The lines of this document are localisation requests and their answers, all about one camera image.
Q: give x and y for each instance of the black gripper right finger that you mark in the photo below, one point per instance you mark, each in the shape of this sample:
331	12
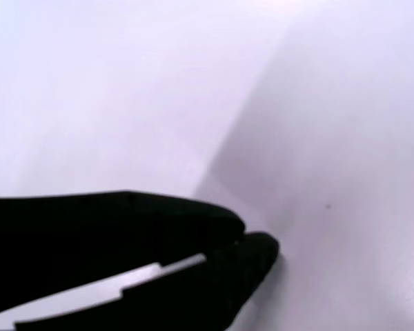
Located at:
221	286

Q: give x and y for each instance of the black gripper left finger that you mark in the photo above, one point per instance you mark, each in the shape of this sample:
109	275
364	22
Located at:
107	234

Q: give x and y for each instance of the white table cover sheet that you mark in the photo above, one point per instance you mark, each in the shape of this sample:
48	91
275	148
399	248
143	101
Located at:
158	103

